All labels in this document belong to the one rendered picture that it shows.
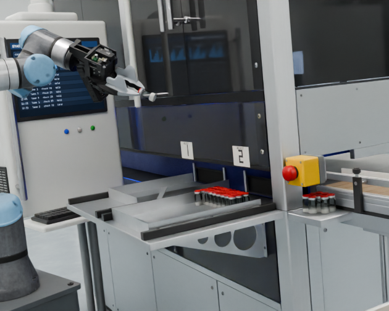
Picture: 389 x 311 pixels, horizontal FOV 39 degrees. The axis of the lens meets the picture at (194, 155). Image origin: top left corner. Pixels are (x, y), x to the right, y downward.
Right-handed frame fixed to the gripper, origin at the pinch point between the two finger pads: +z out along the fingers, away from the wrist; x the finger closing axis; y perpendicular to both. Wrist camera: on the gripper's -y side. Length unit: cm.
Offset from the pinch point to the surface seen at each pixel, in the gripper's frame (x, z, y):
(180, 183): 27, 4, -65
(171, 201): -0.7, 13.5, -37.4
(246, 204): -1.2, 36.1, -21.7
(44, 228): -14, -28, -68
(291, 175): 2.4, 44.4, -7.3
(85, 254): 6, -28, -115
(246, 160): 14.0, 29.2, -22.7
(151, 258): 18, -1, -111
